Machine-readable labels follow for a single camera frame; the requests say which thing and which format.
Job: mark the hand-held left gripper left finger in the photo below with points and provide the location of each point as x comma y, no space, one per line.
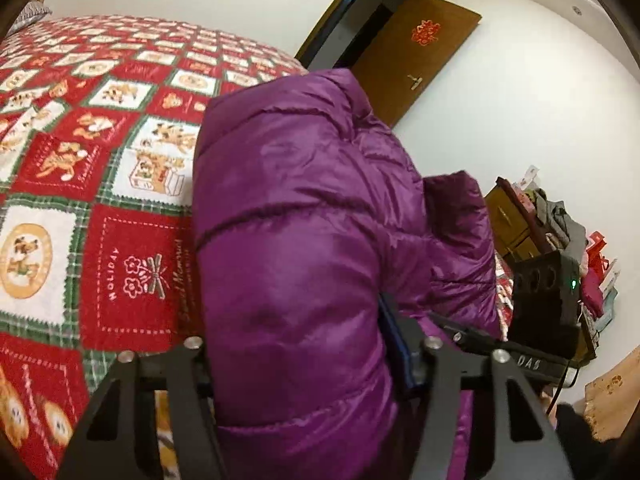
196,362

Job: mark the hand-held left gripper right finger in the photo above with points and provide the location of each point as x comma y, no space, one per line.
397,355

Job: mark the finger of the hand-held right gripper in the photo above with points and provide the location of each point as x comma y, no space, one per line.
465,335

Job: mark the purple down jacket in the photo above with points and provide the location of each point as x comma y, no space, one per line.
300,260

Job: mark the person's right forearm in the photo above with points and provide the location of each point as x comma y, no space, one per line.
575,435

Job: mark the pile of clothes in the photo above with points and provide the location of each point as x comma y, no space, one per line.
560,220

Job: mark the red paper bags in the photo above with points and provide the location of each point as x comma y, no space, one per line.
596,250

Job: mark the wooden cabinet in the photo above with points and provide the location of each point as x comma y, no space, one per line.
505,215

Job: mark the red printed blanket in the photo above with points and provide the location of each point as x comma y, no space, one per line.
125,280

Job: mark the beige patterned cloth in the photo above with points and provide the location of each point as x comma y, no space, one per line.
607,400

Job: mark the brown wooden door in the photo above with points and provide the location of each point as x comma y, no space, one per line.
435,80

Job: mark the red door decoration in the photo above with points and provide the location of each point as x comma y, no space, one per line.
429,31

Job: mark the grey patterned pillow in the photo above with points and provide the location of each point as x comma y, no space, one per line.
32,14

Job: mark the dark wooden door frame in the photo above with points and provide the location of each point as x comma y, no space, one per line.
325,15

